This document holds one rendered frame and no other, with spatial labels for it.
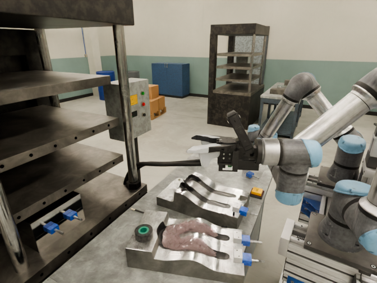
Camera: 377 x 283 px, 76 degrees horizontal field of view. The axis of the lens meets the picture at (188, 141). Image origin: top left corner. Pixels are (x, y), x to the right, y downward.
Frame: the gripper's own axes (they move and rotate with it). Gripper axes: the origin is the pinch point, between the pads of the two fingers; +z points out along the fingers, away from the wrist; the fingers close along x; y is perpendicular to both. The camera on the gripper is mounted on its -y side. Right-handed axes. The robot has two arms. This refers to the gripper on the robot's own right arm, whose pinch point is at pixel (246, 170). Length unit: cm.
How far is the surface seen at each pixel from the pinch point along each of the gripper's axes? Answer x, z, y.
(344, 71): 587, -19, -125
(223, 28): 257, -113, -252
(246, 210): -45, -6, 31
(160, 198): -68, -1, -12
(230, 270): -75, -1, 46
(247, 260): -67, -2, 49
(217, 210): -54, -4, 20
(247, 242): -59, -2, 43
